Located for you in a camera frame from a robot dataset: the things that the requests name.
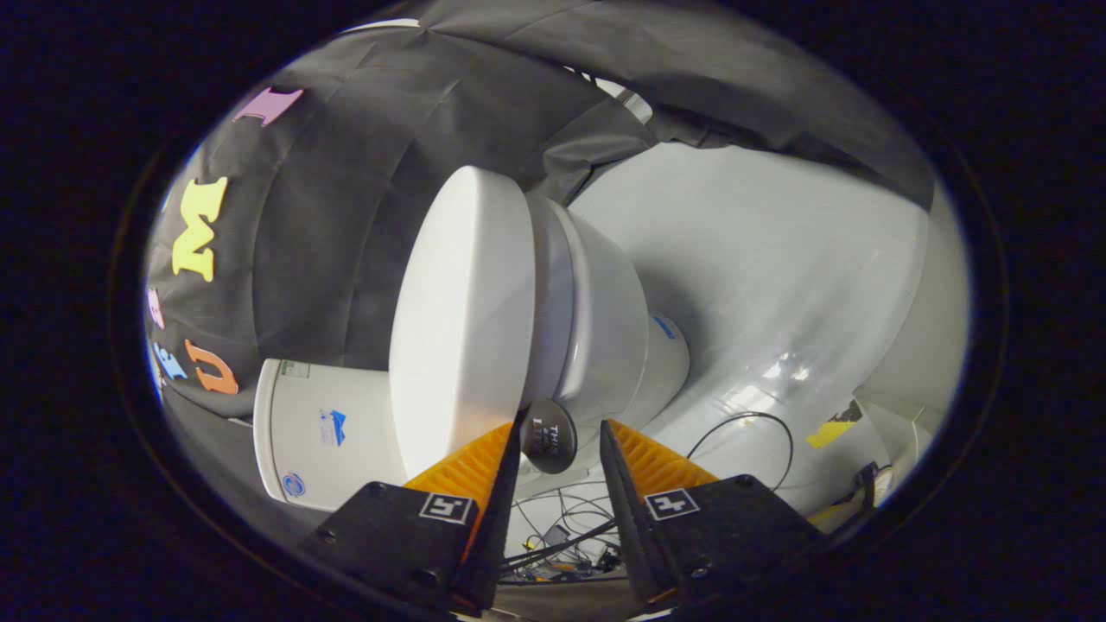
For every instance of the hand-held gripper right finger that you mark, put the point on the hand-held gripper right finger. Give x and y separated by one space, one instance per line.
629 518

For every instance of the yellow floor tape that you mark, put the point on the yellow floor tape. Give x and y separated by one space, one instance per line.
831 428

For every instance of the white toilet bowl with seat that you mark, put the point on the white toilet bowl with seat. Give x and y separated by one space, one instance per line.
605 320

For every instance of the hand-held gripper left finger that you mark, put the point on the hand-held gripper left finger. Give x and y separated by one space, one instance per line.
499 518

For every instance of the black backdrop cloth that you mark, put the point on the black backdrop cloth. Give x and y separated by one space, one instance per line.
346 216

